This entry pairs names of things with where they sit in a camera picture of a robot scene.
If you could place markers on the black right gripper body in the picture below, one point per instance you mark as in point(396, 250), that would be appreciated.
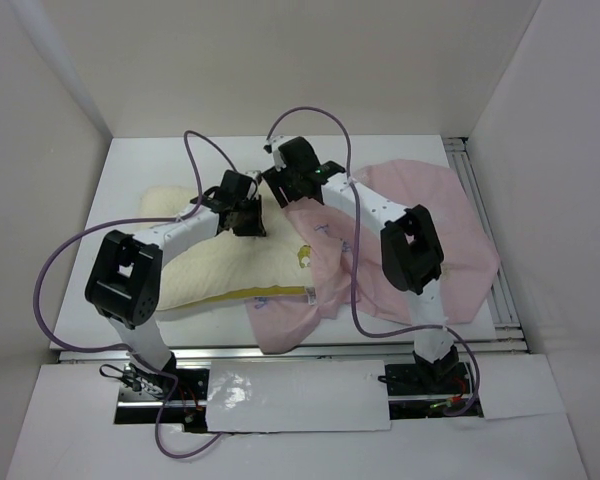
point(285, 180)

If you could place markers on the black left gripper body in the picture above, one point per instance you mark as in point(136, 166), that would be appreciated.
point(248, 219)

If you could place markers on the cream quilted pillow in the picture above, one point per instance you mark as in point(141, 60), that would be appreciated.
point(230, 267)

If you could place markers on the pink printed pillowcase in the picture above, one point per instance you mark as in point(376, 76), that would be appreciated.
point(281, 324)

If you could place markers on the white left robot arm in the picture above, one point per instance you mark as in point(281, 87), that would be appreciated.
point(124, 284)

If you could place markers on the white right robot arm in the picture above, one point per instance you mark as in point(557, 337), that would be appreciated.
point(410, 250)

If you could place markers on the white cover sheet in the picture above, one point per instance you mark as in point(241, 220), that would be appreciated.
point(297, 396)

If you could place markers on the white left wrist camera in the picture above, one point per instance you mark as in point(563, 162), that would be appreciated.
point(255, 176)

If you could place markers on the aluminium front rail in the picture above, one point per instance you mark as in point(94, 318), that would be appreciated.
point(411, 394)

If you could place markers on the aluminium frame rails right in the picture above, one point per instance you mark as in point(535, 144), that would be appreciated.
point(496, 328)

